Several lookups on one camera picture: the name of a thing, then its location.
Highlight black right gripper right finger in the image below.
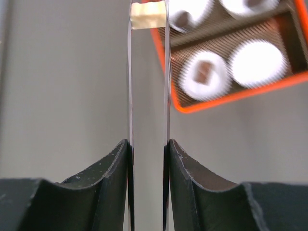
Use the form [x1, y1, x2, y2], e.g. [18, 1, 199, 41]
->
[169, 140, 308, 231]

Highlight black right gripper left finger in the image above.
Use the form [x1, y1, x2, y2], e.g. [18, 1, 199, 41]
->
[0, 140, 128, 231]

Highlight metal serving tongs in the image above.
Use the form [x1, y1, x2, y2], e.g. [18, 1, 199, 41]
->
[127, 0, 171, 231]

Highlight brown block chocolate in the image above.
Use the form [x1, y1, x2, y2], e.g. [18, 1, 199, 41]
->
[194, 61, 214, 85]

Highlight orange chocolate box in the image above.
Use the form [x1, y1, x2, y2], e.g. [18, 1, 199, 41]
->
[141, 0, 308, 114]

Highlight round dark chocolate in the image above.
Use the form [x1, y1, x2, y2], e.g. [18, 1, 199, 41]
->
[174, 11, 192, 30]

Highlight white block chocolate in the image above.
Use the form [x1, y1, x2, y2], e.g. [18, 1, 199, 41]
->
[130, 0, 167, 30]

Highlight dark truffle chocolate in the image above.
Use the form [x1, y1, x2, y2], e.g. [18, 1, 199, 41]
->
[245, 0, 263, 8]

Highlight white paper cup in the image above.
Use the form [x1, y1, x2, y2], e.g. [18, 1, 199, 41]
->
[219, 0, 279, 19]
[228, 39, 288, 89]
[168, 0, 214, 33]
[179, 51, 231, 101]

